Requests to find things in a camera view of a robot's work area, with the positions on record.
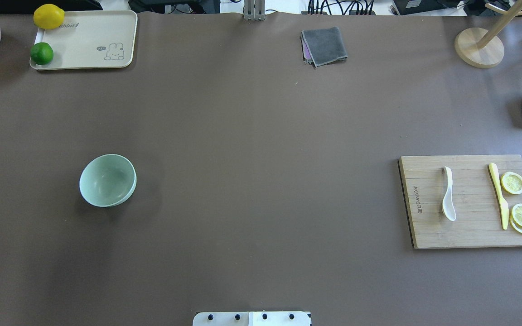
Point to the wooden mug tree stand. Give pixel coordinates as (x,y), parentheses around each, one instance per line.
(482,48)

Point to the yellow lemon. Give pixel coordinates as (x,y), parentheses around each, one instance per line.
(48,16)

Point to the beige rabbit tray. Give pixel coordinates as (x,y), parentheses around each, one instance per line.
(90,39)

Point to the upper lemon slice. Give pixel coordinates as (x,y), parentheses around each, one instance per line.
(511,182)

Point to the grey folded cloth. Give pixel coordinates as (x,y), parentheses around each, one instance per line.
(323,46)

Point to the light green bowl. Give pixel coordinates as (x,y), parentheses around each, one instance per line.
(108,180)

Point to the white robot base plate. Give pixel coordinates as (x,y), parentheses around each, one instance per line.
(253,318)

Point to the white ceramic spoon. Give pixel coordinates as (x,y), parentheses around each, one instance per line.
(447,205)

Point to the yellow plastic knife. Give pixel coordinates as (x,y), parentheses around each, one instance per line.
(503,204)

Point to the aluminium frame post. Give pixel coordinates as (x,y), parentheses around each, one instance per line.
(254,10)

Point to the green lime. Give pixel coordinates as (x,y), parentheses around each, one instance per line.
(42,53)

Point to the bamboo cutting board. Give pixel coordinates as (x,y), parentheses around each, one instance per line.
(478,217)

